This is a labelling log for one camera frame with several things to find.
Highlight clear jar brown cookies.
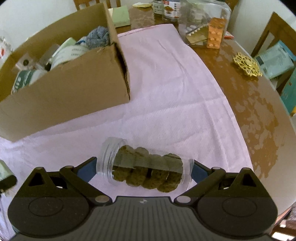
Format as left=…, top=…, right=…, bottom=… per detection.
left=96, top=137, right=194, bottom=194

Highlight blue grey knitted roll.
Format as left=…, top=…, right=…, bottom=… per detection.
left=85, top=26, right=110, bottom=49

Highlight pink table cloth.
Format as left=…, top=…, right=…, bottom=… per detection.
left=1, top=24, right=252, bottom=185

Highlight brown cardboard box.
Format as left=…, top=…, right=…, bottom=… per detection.
left=1, top=3, right=130, bottom=142

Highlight green white tissue pack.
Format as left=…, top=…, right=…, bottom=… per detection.
left=11, top=69, right=47, bottom=94

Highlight clear plastic blender cup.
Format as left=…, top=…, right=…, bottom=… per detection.
left=12, top=44, right=60, bottom=71

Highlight gold ornate coaster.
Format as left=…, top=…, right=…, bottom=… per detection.
left=233, top=52, right=263, bottom=77

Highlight white tape roll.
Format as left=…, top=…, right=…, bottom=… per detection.
left=51, top=45, right=89, bottom=69

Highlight clear water bottle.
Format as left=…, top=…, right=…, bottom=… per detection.
left=0, top=36, right=11, bottom=67

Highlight teal printed package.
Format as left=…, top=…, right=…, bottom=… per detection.
left=254, top=41, right=295, bottom=79

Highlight orange pill blister pack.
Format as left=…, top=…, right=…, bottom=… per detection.
left=207, top=18, right=227, bottom=49

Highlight large jar black lid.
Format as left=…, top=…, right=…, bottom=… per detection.
left=178, top=1, right=231, bottom=48

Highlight green paper booklet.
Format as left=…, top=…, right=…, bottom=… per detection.
left=109, top=6, right=130, bottom=28

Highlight wooden chair at right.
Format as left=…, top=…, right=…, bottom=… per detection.
left=251, top=12, right=296, bottom=57

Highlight red label jar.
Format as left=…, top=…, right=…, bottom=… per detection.
left=163, top=0, right=180, bottom=23

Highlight small dark lid jar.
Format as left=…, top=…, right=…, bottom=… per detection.
left=152, top=0, right=164, bottom=17

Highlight wooden chair at wall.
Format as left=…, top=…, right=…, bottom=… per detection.
left=73, top=0, right=121, bottom=10

